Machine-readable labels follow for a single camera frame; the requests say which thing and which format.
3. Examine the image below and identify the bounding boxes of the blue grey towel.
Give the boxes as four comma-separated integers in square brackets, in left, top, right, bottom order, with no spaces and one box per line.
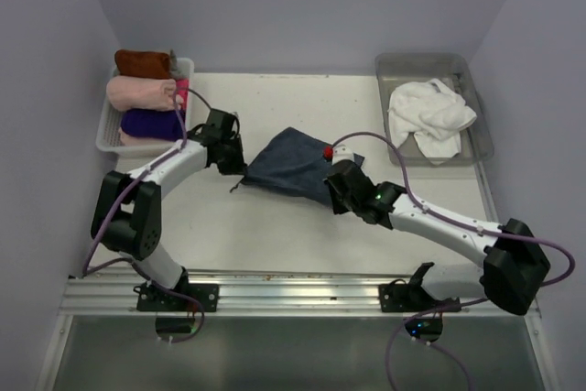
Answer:
[236,127,332,208]

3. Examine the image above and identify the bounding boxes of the brown rust towel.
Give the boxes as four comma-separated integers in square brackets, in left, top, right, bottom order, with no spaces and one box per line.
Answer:
[114,49,171,80]

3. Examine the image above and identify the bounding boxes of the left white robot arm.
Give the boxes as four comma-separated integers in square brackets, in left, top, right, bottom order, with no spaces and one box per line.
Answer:
[91,109,246,311]

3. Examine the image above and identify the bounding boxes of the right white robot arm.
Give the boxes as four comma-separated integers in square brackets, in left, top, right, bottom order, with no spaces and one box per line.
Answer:
[325,159,550,316]

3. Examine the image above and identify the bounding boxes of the hot pink rolled towel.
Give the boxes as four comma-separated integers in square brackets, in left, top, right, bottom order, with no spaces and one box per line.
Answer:
[176,79,190,109]

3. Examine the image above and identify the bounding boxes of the purple rolled towel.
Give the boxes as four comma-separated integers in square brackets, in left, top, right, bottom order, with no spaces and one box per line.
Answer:
[120,109,185,141]

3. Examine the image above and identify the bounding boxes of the grey rolled towel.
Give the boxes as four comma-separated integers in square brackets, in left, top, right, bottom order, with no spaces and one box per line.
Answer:
[168,49,191,81]

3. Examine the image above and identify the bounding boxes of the pale pink lower towel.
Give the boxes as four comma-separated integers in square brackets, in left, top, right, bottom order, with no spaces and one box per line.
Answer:
[118,128,170,147]

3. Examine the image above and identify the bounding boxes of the light pink rolled towel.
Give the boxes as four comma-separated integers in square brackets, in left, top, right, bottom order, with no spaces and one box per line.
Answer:
[106,75,177,112]

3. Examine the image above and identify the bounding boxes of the white crumpled towel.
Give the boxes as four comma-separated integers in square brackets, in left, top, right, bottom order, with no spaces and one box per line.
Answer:
[387,79,477,165]

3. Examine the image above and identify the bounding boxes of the clear plastic bin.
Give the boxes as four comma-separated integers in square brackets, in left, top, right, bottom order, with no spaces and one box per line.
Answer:
[374,52,494,168]

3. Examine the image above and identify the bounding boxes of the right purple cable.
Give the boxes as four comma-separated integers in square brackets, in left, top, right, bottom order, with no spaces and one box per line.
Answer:
[333,131,576,391]

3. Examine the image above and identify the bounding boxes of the aluminium mounting rail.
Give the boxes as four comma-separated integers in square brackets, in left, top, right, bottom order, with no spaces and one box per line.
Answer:
[59,267,395,318]

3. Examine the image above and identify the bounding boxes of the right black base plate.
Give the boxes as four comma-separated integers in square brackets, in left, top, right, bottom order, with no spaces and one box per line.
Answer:
[378,262,461,313]

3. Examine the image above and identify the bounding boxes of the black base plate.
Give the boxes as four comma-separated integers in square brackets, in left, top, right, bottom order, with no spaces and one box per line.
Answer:
[378,262,461,313]
[133,282,220,312]

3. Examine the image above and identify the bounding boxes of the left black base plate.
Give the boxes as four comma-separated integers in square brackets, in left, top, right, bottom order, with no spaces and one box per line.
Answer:
[133,282,220,312]

